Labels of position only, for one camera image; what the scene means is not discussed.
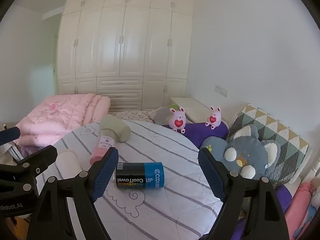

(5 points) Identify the beige cup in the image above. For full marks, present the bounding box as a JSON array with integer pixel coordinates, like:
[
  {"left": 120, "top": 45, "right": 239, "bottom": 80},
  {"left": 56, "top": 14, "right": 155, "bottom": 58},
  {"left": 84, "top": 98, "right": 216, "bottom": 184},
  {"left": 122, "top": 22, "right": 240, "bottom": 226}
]
[{"left": 99, "top": 114, "right": 131, "bottom": 143}]

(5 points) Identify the white bedside table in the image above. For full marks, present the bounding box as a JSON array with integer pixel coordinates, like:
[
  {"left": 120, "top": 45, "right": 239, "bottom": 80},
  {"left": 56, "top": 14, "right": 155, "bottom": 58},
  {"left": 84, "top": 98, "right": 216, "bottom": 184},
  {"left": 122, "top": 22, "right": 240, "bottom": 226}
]
[{"left": 170, "top": 97, "right": 229, "bottom": 123}]

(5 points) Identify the striped white bed cover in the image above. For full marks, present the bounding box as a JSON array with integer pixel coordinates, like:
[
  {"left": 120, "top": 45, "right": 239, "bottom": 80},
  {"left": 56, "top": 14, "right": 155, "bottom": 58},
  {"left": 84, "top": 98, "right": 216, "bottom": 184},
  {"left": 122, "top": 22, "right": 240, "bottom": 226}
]
[{"left": 35, "top": 119, "right": 224, "bottom": 240}]

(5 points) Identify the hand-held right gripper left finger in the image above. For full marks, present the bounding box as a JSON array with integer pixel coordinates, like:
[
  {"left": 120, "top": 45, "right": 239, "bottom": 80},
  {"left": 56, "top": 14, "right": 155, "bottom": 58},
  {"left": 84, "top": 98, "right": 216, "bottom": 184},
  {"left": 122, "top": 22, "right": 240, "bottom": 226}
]
[{"left": 26, "top": 147, "right": 119, "bottom": 240}]

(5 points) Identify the triangle patterned pillow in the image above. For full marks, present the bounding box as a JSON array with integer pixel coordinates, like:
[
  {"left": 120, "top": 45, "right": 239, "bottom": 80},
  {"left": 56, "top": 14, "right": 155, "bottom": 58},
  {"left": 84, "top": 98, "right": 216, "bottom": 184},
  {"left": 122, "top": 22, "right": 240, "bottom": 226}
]
[{"left": 226, "top": 104, "right": 310, "bottom": 180}]

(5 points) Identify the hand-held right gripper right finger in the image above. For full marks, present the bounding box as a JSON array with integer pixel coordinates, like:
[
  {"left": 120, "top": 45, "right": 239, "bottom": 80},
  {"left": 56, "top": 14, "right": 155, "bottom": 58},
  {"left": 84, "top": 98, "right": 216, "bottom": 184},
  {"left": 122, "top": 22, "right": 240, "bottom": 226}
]
[{"left": 198, "top": 147, "right": 290, "bottom": 240}]

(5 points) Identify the purple bolster pillow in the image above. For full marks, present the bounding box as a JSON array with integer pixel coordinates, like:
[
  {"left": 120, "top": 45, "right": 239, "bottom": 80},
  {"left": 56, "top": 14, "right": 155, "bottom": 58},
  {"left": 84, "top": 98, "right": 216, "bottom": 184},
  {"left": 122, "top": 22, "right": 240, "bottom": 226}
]
[{"left": 162, "top": 122, "right": 230, "bottom": 149}]

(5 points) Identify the heart print bed sheet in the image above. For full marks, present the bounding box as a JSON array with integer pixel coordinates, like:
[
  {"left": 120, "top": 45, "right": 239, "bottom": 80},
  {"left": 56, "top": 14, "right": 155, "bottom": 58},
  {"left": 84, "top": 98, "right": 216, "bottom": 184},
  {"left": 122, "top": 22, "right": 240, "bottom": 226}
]
[{"left": 110, "top": 109, "right": 160, "bottom": 123}]

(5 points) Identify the pink folded quilt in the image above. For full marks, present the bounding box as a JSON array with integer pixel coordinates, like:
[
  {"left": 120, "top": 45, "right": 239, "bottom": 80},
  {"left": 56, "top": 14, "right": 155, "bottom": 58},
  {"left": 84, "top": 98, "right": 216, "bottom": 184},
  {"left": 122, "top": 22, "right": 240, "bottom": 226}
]
[{"left": 14, "top": 93, "right": 111, "bottom": 153}]

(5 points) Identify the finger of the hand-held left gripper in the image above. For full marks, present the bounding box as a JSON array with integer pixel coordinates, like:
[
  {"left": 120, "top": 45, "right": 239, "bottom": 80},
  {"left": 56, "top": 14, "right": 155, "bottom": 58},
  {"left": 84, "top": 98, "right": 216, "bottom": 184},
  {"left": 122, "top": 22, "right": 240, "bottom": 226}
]
[
  {"left": 0, "top": 126, "right": 21, "bottom": 147},
  {"left": 0, "top": 145, "right": 58, "bottom": 180}
]

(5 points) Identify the white wardrobe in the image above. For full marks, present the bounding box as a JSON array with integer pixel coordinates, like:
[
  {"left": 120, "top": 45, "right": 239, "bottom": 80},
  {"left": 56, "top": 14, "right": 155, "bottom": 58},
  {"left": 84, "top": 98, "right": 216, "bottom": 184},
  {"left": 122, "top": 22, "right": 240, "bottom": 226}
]
[{"left": 57, "top": 0, "right": 194, "bottom": 112}]

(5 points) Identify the grey plush cat pillow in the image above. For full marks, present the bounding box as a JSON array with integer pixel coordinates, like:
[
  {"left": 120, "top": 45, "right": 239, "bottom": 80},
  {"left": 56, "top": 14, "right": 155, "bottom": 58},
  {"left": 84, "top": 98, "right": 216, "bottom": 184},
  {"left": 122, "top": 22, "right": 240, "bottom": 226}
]
[{"left": 200, "top": 124, "right": 281, "bottom": 188}]

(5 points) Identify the blue black canister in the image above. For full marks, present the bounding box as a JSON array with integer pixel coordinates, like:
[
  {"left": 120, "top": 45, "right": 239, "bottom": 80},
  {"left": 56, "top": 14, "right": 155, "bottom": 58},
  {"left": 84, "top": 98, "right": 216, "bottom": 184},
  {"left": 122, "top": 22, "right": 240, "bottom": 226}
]
[{"left": 114, "top": 162, "right": 165, "bottom": 191}]

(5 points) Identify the white wall socket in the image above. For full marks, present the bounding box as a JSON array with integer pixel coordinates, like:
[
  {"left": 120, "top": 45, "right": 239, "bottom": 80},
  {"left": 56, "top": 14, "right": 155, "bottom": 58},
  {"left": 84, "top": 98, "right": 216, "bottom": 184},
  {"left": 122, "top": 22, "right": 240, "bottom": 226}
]
[{"left": 214, "top": 85, "right": 228, "bottom": 97}]

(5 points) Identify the white cup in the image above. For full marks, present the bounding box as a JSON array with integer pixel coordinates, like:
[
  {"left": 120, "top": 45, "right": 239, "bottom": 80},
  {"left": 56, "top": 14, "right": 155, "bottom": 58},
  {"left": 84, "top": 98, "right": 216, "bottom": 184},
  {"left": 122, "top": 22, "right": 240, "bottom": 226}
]
[{"left": 56, "top": 149, "right": 84, "bottom": 180}]

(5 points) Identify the pink plush rabbit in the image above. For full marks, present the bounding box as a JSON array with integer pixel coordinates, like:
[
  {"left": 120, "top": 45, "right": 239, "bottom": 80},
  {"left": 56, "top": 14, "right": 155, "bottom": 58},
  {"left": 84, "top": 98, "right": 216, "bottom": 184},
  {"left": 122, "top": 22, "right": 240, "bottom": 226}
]
[
  {"left": 205, "top": 106, "right": 222, "bottom": 130},
  {"left": 168, "top": 106, "right": 187, "bottom": 134}
]

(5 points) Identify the pink plastic bottle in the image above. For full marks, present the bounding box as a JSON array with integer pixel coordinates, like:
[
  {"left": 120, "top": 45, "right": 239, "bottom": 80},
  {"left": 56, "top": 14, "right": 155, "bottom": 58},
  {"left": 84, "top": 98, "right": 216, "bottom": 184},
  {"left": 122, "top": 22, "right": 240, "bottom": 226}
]
[{"left": 89, "top": 129, "right": 117, "bottom": 165}]

